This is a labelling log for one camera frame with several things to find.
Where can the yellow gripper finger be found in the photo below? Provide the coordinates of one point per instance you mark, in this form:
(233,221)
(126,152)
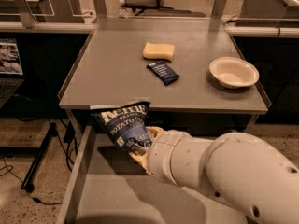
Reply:
(140,155)
(154,131)

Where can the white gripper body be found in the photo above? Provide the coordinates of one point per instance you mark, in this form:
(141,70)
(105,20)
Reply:
(163,154)

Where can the blue kettle chip bag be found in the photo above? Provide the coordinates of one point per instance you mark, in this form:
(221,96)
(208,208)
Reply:
(125,126)

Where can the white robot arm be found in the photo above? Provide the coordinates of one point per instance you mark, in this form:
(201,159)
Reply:
(238,170)

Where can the open grey top drawer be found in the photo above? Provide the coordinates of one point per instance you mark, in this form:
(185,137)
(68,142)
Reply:
(107,187)

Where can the grey metal counter cabinet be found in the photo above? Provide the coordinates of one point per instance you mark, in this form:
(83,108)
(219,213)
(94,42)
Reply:
(111,72)

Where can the dark blue snack bar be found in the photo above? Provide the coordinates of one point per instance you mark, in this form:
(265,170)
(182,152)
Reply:
(163,71)

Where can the yellow sponge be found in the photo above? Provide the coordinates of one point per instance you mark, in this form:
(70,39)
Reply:
(158,51)

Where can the white bowl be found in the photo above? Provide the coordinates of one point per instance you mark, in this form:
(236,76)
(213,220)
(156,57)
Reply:
(234,73)

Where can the black table leg bar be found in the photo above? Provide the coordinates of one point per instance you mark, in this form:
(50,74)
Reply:
(27,183)

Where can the black office chair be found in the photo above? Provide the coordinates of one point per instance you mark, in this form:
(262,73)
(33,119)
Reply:
(158,8)

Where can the open laptop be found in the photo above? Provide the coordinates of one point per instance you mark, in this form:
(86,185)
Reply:
(11,71)

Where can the clear acrylic barrier panel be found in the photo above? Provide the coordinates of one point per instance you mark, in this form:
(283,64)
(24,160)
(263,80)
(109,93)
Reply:
(47,7)

